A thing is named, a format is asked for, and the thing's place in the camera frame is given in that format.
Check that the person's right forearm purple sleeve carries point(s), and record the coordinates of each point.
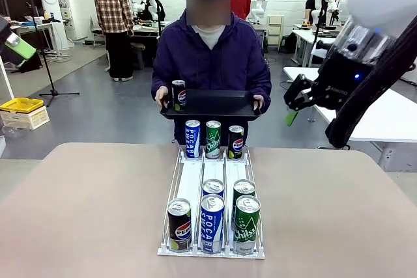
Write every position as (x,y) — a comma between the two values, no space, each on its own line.
(159,81)

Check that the white plastic crate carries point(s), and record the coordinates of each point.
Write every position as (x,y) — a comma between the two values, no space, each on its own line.
(29,120)

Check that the small white background table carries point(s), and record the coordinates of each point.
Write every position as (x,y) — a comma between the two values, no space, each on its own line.
(306,35)

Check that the white can dispenser rack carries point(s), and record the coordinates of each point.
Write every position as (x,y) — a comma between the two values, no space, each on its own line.
(189,177)

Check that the person's right hand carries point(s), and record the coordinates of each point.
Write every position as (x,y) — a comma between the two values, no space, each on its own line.
(163,95)

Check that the large white table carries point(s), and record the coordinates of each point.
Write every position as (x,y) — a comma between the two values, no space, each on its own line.
(374,131)

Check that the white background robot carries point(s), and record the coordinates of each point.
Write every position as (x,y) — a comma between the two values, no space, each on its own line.
(259,1)

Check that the black camera tripod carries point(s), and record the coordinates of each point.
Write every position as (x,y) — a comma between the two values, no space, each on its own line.
(321,14)

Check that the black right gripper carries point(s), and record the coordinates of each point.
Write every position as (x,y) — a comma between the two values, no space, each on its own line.
(342,86)

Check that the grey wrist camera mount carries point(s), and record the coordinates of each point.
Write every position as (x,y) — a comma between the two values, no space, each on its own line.
(361,42)

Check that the yellow plastic crate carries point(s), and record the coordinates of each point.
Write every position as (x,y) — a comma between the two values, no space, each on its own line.
(21,105)

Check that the black Pepsi can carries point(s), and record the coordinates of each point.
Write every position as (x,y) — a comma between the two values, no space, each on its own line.
(178,95)
(236,143)
(179,226)

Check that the blue Pocari Sweat can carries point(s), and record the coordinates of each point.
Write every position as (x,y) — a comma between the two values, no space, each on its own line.
(192,139)
(212,226)
(213,187)

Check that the person in purple jacket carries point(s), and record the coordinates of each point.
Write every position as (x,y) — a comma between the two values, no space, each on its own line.
(211,63)

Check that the person's left hand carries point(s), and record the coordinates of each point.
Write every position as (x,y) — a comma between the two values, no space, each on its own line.
(259,100)

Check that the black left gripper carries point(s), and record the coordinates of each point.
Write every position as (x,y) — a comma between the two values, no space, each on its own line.
(4,25)

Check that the black plastic tray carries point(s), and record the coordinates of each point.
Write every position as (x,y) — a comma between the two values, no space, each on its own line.
(215,103)

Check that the white background desk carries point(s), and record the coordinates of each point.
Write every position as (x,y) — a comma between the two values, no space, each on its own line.
(39,25)

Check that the white drawer cabinet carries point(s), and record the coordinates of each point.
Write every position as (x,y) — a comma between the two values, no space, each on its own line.
(275,29)

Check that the black microphone stand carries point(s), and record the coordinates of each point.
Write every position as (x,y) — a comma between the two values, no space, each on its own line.
(45,63)

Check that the clear plastic bowl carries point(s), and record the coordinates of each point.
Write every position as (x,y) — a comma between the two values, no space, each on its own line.
(13,132)

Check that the green Chilsung cider can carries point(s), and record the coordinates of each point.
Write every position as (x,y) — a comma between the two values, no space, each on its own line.
(244,187)
(247,229)
(213,139)

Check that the person's left forearm purple sleeve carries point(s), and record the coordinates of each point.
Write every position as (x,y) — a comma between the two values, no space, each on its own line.
(264,86)

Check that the person in plaid shirt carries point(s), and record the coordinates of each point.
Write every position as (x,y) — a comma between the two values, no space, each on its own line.
(112,11)

